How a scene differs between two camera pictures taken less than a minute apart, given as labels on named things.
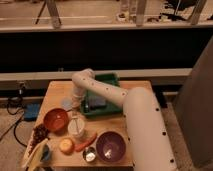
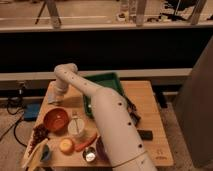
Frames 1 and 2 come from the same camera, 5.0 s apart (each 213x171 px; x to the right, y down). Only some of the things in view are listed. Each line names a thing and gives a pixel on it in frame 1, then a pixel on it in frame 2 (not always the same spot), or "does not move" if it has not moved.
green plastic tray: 95,105 does not move
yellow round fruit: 66,146 does not move
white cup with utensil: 76,126 does not move
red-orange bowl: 56,120 does not move
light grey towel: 66,103 -> 52,95
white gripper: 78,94 -> 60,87
